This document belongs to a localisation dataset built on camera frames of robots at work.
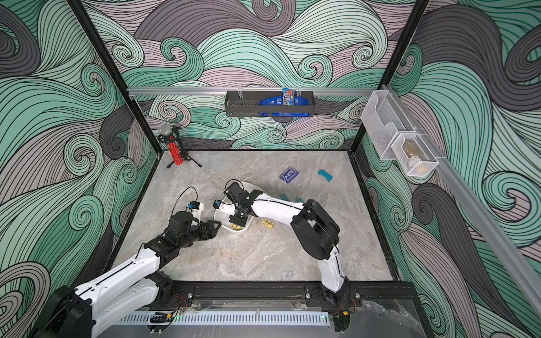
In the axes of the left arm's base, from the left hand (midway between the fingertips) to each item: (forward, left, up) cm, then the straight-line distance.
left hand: (215, 222), depth 84 cm
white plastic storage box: (+5, -1, -8) cm, 9 cm away
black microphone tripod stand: (+37, +24, +13) cm, 46 cm away
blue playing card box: (+29, -32, -6) cm, 44 cm away
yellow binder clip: (+2, -21, -5) cm, 22 cm away
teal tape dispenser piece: (+29, -54, -7) cm, 62 cm away
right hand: (+6, -9, -3) cm, 11 cm away
